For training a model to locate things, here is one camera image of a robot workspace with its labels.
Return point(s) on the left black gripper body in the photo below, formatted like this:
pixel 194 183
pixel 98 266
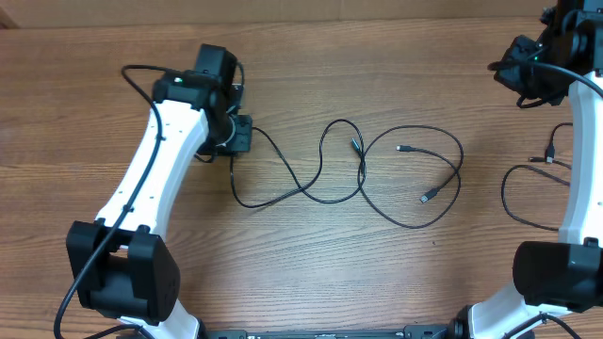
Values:
pixel 230 137

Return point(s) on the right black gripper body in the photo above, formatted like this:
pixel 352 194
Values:
pixel 533 83

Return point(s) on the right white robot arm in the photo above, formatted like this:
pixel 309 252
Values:
pixel 553 279

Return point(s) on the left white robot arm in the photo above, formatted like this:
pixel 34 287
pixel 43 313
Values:
pixel 121 265

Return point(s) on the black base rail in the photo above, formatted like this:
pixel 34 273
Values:
pixel 407 332

